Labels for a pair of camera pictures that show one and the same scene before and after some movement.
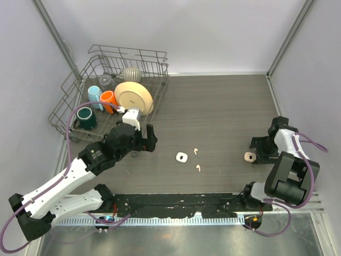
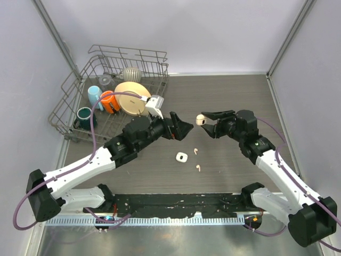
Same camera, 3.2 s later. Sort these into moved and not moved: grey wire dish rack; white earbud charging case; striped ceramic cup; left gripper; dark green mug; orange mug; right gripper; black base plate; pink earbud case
Moved: right gripper; left gripper; pink earbud case
Not moved: orange mug; white earbud charging case; dark green mug; striped ceramic cup; black base plate; grey wire dish rack
